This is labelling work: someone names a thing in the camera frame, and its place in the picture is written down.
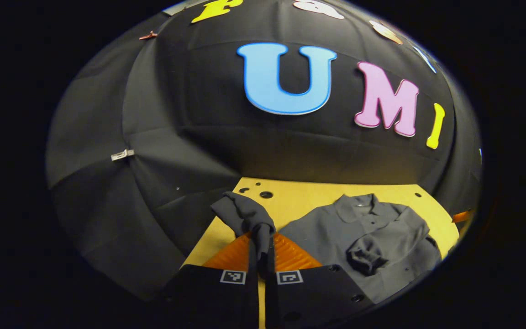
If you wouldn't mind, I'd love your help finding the black backdrop cloth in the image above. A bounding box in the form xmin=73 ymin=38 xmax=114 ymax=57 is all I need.
xmin=46 ymin=0 xmax=482 ymax=302

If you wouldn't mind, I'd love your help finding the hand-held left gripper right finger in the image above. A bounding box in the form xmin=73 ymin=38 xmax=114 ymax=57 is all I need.
xmin=265 ymin=232 xmax=375 ymax=329

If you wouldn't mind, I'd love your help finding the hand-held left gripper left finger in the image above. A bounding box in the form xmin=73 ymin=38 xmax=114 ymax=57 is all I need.
xmin=163 ymin=231 xmax=260 ymax=329

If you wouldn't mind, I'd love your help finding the dark grey collared shirt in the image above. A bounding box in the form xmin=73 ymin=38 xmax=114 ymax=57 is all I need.
xmin=210 ymin=191 xmax=442 ymax=306

